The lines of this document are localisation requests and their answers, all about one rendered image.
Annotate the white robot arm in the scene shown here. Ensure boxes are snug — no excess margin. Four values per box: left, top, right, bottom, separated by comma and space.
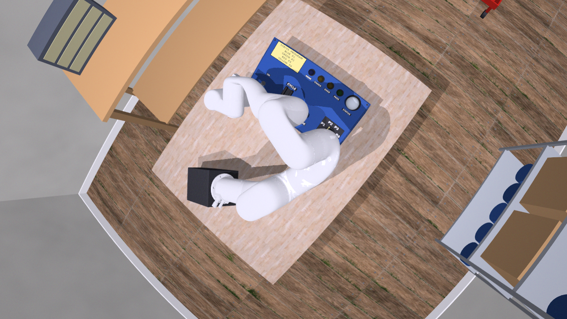
204, 74, 340, 221

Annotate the blue control panel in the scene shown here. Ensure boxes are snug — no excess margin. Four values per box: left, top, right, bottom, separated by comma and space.
251, 37, 371, 145

